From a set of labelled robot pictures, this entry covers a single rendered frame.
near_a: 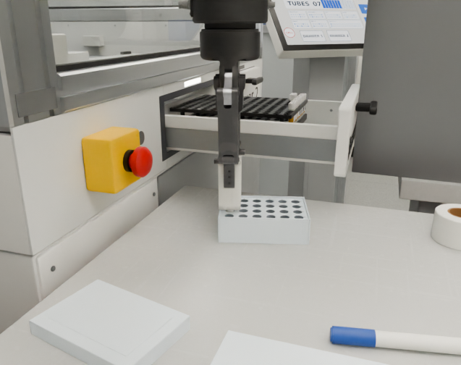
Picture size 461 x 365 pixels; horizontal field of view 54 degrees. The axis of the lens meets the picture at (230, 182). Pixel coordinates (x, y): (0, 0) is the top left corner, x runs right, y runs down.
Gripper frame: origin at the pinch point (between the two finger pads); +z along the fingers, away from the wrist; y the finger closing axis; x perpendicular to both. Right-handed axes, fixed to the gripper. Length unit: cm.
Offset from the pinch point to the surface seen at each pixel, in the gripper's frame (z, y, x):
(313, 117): -2.2, -35.3, 15.4
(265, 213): 4.2, 0.8, 5.0
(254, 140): -2.7, -13.5, 3.2
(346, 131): -5.5, -8.1, 16.9
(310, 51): -12, -101, 22
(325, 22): -21, -112, 28
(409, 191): 9.9, -24.7, 33.3
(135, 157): -4.9, 5.2, -11.5
